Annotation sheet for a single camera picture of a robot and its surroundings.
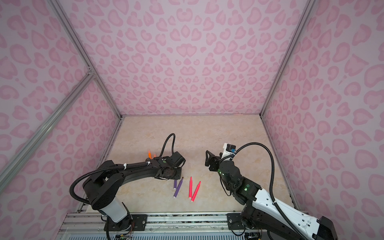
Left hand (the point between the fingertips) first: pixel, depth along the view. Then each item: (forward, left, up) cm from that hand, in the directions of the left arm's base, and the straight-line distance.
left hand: (179, 174), depth 89 cm
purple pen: (-6, +2, 0) cm, 6 cm away
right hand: (+2, -18, +21) cm, 27 cm away
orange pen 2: (+13, +17, 0) cm, 21 cm away
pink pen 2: (-10, -10, +1) cm, 14 cm away
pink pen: (-8, -7, 0) cm, 11 cm away
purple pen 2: (-8, 0, 0) cm, 8 cm away
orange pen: (+13, +20, 0) cm, 24 cm away
